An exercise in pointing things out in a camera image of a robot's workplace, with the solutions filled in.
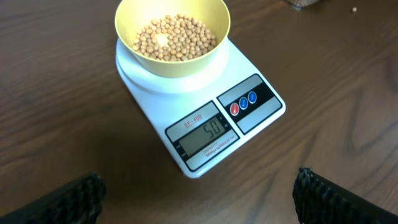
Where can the clear container of soybeans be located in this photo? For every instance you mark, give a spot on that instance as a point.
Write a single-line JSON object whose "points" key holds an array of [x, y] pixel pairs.
{"points": [[300, 4]]}

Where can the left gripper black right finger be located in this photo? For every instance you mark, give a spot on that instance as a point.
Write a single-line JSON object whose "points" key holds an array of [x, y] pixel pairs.
{"points": [[318, 200]]}

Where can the pale yellow plastic bowl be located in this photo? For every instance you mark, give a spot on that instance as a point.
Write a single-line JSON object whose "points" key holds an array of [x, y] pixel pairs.
{"points": [[132, 15]]}

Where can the soybeans in yellow bowl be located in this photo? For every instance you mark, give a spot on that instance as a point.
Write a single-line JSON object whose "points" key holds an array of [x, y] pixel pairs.
{"points": [[174, 39]]}

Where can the white digital kitchen scale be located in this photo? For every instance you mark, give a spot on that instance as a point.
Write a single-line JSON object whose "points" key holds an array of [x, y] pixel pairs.
{"points": [[204, 117]]}

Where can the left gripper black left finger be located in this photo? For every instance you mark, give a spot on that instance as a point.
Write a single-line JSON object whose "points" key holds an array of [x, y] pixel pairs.
{"points": [[79, 201]]}

